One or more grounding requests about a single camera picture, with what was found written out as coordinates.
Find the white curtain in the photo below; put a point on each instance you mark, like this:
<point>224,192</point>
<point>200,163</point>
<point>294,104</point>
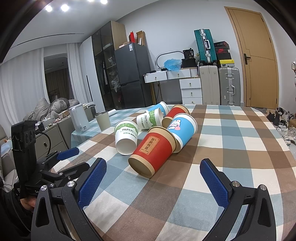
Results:
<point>23,81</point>

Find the teal suitcase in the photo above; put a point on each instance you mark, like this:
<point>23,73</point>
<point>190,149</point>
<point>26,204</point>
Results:
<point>205,47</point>

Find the red kraft paper cup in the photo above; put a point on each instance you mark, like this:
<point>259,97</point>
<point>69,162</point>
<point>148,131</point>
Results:
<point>153,151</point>

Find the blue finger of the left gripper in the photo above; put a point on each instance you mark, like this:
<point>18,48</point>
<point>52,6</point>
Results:
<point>69,174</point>
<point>68,154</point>

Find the white electric kettle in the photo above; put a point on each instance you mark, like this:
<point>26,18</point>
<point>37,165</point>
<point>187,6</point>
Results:
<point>79,118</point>

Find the far white green paper cup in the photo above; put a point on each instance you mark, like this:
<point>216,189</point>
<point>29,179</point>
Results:
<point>150,119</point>

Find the light blue checked tablecloth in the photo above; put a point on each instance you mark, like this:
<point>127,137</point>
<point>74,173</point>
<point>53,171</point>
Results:
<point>116,116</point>

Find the black bag on desk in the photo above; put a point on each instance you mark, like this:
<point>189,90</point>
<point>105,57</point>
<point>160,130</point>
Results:
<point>189,59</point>

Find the wooden door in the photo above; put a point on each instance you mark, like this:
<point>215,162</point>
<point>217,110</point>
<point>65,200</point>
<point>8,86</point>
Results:
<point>258,58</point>

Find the oval mirror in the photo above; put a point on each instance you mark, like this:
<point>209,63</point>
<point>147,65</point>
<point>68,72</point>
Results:
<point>175,56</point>

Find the grey duvet pile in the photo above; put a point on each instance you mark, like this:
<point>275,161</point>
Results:
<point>44,110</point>

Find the black refrigerator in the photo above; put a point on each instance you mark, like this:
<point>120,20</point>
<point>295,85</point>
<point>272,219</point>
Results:
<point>132,63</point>

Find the far blue paper cup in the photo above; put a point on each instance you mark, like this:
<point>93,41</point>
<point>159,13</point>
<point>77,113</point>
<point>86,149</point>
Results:
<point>162,106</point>

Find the far red paper cup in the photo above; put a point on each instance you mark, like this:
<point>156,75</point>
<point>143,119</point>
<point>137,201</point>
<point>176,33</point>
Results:
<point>176,109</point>

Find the beige suitcase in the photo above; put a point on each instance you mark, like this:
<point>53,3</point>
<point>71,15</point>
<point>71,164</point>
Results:
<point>210,85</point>

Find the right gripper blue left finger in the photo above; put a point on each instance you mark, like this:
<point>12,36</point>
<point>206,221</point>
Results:
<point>48,223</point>

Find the person's left hand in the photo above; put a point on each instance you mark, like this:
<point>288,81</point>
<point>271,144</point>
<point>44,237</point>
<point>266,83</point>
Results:
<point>29,203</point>

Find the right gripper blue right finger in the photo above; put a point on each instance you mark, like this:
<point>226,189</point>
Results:
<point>258,222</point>

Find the blue rabbit paper cup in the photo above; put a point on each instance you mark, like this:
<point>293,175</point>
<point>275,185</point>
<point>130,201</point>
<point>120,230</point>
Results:
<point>183,127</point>

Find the stacked shoe boxes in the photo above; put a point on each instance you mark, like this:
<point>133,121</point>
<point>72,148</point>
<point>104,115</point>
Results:
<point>222,51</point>

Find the beige tumbler mug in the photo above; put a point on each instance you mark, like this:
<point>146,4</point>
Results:
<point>103,120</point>

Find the white drawer desk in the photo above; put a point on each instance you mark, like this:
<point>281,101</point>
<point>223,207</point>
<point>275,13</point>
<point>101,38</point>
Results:
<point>173,87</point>

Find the silver suitcase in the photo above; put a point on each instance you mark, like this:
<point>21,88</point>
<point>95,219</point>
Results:
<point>230,89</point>

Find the white green paper cup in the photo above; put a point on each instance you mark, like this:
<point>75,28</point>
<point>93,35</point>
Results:
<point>150,119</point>
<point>126,134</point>

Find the near white green paper cup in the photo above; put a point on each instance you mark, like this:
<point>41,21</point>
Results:
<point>126,134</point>

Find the plaid tablecloth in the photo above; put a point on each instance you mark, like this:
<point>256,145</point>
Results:
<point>176,204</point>

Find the grey drawer cabinet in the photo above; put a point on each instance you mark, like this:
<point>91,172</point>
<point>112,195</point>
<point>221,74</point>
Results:
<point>60,136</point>

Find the blue plastic bag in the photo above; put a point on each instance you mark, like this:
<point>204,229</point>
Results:
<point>173,65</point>

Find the dark glass display cabinet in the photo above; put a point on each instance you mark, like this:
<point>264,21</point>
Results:
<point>105,42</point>

